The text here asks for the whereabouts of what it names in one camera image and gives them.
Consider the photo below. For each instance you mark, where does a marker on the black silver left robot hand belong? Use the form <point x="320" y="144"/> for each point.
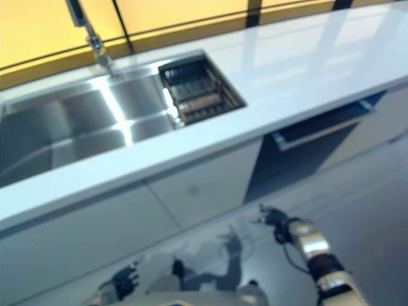
<point x="127" y="280"/>

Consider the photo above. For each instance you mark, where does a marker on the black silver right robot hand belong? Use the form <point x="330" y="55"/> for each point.
<point x="272" y="216"/>

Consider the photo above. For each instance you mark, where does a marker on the dark dishwasher door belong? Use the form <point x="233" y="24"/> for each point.
<point x="287" y="165"/>

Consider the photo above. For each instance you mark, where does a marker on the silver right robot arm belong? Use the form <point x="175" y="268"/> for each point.
<point x="312" y="242"/>

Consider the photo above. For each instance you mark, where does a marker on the white left robot leg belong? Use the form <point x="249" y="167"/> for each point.
<point x="165" y="283"/>

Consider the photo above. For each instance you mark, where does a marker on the wide white cabinet door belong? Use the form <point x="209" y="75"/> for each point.
<point x="79" y="236"/>

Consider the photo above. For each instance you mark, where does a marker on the grey robot torso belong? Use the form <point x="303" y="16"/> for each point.
<point x="191" y="301"/>

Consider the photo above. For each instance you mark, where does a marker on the narrow white cabinet door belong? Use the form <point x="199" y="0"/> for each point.
<point x="204" y="185"/>

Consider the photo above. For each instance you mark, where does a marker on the white cabinet front panel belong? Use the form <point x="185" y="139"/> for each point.
<point x="376" y="127"/>

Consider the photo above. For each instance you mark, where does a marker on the black sink dish rack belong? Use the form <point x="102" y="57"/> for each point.
<point x="197" y="86"/>

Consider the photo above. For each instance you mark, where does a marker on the stainless steel sink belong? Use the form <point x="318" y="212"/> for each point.
<point x="79" y="121"/>

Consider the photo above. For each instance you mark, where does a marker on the chrome kitchen faucet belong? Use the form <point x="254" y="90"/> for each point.
<point x="76" y="12"/>

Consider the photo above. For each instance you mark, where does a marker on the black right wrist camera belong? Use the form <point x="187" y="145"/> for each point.
<point x="280" y="234"/>

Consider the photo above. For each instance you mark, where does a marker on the dark window frame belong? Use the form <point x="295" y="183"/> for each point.
<point x="254" y="11"/>

